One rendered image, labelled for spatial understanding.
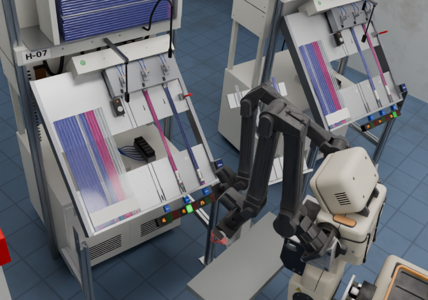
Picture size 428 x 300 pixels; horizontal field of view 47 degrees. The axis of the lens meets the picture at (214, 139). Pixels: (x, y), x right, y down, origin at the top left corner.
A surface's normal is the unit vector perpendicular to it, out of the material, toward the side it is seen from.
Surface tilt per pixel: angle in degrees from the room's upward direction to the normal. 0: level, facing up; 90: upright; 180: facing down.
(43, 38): 0
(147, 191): 43
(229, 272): 0
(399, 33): 90
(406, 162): 0
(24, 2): 90
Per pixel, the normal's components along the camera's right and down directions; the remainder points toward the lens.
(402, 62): -0.66, 0.43
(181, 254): 0.09, -0.77
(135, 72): 0.46, -0.18
